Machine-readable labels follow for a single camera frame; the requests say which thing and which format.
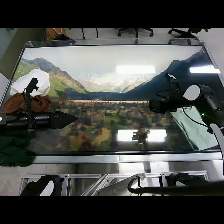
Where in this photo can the white garment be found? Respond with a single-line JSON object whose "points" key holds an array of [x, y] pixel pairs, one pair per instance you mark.
{"points": [[36, 81]]}

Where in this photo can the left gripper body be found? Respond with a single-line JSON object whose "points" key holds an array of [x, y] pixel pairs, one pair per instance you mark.
{"points": [[57, 120]]}

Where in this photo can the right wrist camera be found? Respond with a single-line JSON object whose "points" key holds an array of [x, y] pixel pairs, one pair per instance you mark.
{"points": [[171, 81]]}

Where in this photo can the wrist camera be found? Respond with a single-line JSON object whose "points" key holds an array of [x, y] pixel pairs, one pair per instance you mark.
{"points": [[171, 81], [32, 85]]}

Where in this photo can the silver frame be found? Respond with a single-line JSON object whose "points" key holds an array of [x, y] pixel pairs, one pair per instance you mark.
{"points": [[100, 158]]}

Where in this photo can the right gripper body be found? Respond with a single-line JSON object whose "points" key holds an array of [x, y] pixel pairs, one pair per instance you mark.
{"points": [[165, 105]]}

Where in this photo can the black office chair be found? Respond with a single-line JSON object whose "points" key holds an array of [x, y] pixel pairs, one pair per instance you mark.
{"points": [[186, 32]]}

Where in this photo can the dark green garment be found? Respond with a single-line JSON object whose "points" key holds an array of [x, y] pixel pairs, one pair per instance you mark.
{"points": [[15, 148]]}

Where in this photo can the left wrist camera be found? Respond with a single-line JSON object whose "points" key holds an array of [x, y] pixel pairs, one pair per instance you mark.
{"points": [[32, 85]]}

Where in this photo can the brown garment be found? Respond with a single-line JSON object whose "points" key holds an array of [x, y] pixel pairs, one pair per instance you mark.
{"points": [[16, 102]]}

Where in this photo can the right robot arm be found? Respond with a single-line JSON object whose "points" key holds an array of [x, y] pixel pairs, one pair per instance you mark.
{"points": [[208, 103]]}

